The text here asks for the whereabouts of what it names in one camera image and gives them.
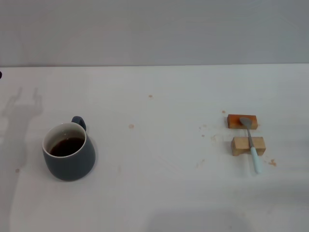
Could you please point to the grey ceramic cup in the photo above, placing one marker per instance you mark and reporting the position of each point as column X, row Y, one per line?
column 70, row 166

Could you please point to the dark coffee liquid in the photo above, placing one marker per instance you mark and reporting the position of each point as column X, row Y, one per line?
column 65, row 148

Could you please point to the orange stained wooden block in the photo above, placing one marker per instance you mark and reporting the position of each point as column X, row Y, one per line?
column 233, row 122

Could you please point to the light notched wooden block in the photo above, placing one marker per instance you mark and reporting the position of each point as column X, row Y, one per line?
column 241, row 145

